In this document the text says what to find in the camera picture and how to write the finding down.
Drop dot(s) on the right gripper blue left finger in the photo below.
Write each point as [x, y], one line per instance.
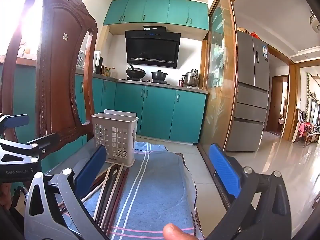
[86, 171]

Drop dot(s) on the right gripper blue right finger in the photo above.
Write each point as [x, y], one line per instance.
[225, 170]

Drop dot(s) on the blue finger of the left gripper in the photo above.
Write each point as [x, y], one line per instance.
[13, 121]
[45, 143]

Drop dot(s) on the dark brown chopstick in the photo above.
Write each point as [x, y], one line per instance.
[106, 192]

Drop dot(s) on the red-brown chopstick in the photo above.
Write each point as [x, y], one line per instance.
[111, 212]

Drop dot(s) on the right hand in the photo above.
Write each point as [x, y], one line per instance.
[172, 232]

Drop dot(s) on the beige chopstick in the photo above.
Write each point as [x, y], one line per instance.
[96, 209]

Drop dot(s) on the beige plastic utensil basket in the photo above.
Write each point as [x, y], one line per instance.
[116, 131]

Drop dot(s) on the glass sliding door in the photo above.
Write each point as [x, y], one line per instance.
[221, 76]

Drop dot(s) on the teal lower cabinets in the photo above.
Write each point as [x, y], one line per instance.
[163, 112]

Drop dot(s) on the teal cabinets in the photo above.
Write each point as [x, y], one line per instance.
[163, 112]
[178, 12]

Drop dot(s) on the silver refrigerator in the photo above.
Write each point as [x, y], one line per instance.
[252, 94]

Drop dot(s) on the steel stock pot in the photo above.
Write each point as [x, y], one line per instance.
[191, 78]

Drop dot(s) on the red bottle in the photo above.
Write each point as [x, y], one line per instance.
[181, 82]

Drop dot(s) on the carved wooden chair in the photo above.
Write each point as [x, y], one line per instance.
[65, 23]

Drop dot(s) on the black wok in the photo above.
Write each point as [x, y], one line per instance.
[135, 73]

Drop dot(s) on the black cooking pot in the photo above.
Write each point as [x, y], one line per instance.
[159, 76]

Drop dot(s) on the black range hood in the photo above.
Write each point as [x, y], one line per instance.
[152, 48]

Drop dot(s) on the teal upper cabinets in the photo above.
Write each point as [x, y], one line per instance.
[178, 12]

